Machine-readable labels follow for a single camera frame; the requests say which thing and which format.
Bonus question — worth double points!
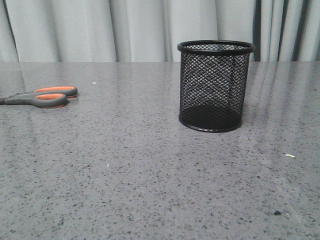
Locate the grey orange handled scissors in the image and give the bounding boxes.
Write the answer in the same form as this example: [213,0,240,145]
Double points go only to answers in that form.
[0,86,78,108]

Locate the small black crumb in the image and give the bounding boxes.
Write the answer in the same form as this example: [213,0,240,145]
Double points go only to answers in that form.
[273,210,281,216]

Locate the grey white curtain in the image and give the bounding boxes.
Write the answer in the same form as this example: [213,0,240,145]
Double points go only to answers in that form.
[0,0,320,62]

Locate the black mesh pen bucket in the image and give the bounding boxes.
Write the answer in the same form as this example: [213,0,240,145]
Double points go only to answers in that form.
[177,40,255,133]

